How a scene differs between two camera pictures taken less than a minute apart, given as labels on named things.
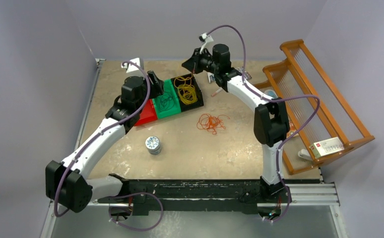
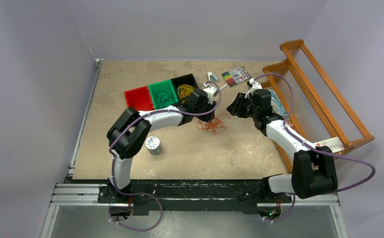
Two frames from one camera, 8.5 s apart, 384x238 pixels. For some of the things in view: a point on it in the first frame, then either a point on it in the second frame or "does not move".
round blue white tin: [153, 145] does not move
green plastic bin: [168, 103] does not move
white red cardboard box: [327, 147] does not move
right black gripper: [193, 65] → [235, 108]
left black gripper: [156, 86] → [207, 117]
